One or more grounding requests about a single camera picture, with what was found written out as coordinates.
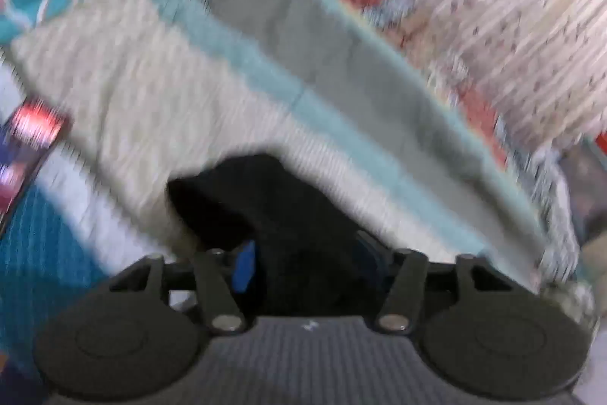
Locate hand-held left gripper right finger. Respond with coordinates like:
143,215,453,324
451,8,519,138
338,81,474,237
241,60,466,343
357,232,514,333

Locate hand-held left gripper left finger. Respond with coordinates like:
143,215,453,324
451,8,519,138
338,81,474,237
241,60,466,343
110,241,258,336

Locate striped dotted cream curtain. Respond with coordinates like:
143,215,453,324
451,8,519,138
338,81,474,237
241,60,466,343
332,0,607,147

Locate black pants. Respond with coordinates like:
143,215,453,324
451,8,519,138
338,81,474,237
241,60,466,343
168,154,395,318

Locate white sheet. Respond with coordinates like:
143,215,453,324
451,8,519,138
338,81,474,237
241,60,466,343
0,47,200,311

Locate red and dark packet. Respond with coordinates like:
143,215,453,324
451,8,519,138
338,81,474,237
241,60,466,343
0,99,73,236

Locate teal textured cloth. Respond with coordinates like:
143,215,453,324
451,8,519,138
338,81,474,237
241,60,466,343
0,184,112,384

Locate cream zigzag blanket teal border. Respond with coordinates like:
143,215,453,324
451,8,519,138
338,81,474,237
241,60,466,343
9,0,552,293

